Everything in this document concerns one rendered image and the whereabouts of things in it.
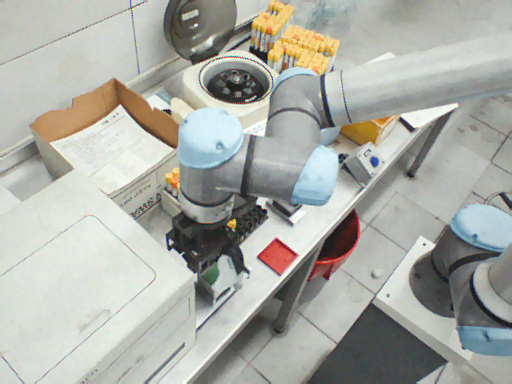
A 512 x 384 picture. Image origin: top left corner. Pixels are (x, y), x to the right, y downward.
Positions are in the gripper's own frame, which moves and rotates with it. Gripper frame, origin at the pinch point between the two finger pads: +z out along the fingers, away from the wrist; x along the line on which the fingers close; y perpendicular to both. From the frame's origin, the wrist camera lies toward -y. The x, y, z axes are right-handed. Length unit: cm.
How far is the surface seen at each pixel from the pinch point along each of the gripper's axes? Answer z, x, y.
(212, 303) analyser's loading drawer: 10.1, 2.7, 2.3
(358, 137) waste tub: 12, -2, -61
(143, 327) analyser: -12.6, 4.6, 18.6
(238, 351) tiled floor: 102, -1, -21
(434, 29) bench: 15, -14, -137
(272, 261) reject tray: 14.7, 4.2, -15.4
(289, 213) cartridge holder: 11.8, -0.2, -26.4
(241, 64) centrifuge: 5, -39, -52
